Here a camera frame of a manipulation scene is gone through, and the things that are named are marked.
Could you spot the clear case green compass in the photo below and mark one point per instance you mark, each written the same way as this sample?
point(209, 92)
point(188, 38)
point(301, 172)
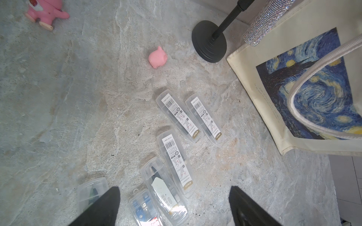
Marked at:
point(89, 192)

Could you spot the black microphone stand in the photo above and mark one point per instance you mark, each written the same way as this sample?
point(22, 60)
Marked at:
point(208, 38)

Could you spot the rhinestone microphone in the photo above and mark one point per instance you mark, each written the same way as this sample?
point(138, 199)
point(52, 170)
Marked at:
point(266, 20)

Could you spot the clear case blue compass red label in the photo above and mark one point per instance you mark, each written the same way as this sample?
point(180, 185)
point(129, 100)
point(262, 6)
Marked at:
point(143, 209)

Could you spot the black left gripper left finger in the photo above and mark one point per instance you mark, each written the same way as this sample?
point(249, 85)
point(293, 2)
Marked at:
point(103, 212)

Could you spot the clear compass case small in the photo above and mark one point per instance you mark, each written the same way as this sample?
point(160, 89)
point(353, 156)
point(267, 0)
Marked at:
point(165, 192)

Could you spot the clear compass case far right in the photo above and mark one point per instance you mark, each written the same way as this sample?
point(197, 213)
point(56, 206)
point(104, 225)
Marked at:
point(204, 116)

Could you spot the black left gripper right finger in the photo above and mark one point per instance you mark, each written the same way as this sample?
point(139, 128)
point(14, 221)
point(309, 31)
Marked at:
point(246, 212)

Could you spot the pink pig toy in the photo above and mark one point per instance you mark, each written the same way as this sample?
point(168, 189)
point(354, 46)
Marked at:
point(158, 58)

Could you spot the clear compass case far left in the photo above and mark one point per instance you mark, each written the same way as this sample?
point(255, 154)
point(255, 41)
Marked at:
point(180, 115)

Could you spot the pink figure toy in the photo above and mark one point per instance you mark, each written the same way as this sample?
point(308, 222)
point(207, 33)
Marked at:
point(46, 11)

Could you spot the canvas bag starry night print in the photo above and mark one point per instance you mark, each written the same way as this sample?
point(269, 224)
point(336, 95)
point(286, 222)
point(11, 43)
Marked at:
point(331, 98)

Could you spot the clear compass case middle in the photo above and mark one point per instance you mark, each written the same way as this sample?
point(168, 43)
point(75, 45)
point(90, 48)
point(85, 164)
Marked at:
point(177, 162)

